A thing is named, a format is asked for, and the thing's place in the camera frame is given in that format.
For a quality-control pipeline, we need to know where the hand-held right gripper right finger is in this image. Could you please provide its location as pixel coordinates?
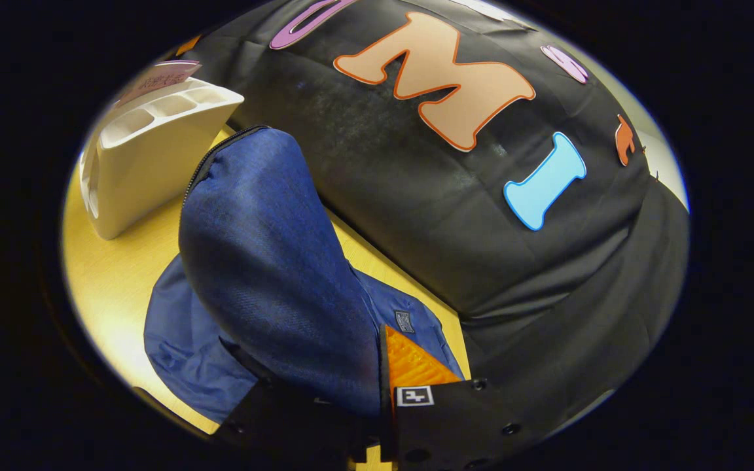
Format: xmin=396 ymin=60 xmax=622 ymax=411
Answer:
xmin=379 ymin=325 xmax=548 ymax=471

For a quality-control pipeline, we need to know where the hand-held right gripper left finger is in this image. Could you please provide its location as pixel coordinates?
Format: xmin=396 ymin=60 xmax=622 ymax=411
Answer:
xmin=219 ymin=378 xmax=387 ymax=471

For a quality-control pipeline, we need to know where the white plastic bookshelf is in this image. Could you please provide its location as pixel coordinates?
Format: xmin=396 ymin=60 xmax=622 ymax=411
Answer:
xmin=79 ymin=77 xmax=245 ymax=241

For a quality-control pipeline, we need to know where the blue schoolbag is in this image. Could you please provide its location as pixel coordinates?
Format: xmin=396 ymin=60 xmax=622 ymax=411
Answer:
xmin=143 ymin=126 xmax=466 ymax=426

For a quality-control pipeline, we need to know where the black backdrop cloth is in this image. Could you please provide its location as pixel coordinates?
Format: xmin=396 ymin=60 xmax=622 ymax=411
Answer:
xmin=174 ymin=0 xmax=691 ymax=459

